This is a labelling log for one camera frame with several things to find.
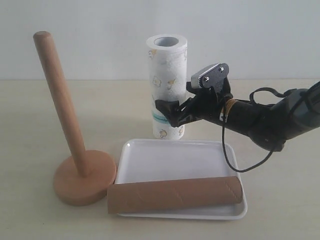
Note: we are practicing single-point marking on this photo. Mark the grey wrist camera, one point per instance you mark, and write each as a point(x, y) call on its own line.
point(210, 76)

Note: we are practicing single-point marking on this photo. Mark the wooden paper towel holder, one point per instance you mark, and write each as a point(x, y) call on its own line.
point(86, 175)

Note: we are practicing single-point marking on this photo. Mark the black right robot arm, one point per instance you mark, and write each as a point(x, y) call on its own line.
point(268, 125)

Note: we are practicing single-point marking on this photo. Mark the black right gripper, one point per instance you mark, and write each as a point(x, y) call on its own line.
point(207, 104)

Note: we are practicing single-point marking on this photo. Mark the brown cardboard tube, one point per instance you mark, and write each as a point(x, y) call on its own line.
point(178, 194)

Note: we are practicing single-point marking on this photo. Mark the white patterned paper towel roll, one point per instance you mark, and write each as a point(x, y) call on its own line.
point(167, 69)

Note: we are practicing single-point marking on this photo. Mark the white rectangular tray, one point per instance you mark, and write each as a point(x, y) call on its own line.
point(143, 160)

